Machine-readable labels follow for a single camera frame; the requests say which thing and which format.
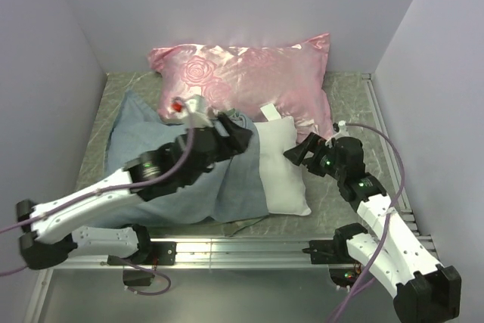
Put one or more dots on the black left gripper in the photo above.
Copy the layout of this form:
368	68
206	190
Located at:
235	141

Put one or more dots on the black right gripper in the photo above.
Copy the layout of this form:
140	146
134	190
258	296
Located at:
314	143

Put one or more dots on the blue green brown pillowcase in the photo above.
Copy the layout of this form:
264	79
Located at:
232	191

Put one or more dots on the white pillow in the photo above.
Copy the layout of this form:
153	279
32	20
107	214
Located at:
285	191

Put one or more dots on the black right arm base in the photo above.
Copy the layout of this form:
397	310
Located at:
328	252

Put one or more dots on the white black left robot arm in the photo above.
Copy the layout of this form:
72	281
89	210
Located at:
55	231

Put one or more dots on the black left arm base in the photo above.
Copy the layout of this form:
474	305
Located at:
159	253

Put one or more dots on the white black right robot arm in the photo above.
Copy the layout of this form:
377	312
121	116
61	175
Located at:
422	289

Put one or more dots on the pink satin rose pillow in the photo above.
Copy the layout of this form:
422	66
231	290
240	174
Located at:
247	78

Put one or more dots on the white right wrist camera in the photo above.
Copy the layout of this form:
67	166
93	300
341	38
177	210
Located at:
340	130

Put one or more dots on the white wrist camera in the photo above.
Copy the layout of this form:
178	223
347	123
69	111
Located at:
193	112
340	130

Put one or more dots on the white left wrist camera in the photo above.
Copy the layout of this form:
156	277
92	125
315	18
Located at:
193	112

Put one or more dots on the aluminium right side rail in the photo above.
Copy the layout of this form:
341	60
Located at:
404	206

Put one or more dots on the aluminium rail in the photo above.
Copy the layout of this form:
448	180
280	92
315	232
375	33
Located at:
246	252
404	206

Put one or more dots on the aluminium front rail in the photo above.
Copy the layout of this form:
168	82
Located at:
246	252

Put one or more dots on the black box under rail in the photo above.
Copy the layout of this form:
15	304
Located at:
137	278

